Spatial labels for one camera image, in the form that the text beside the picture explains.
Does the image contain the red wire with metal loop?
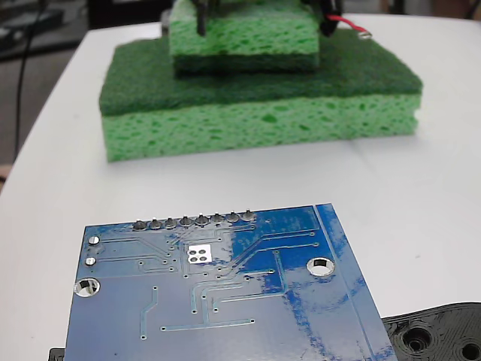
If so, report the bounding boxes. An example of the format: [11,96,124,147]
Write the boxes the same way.
[325,14,373,41]

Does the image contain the blue circuit board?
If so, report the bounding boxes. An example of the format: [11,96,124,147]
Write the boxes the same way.
[63,202,399,361]

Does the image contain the small green sponge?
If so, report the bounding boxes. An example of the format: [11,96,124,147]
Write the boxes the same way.
[168,0,322,78]

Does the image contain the large green sponge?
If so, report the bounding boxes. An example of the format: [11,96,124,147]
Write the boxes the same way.
[98,28,425,163]

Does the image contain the dark background equipment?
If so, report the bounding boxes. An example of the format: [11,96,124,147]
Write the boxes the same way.
[0,7,65,62]

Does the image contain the black printed bracket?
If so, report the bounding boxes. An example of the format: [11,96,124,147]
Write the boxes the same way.
[48,300,481,361]

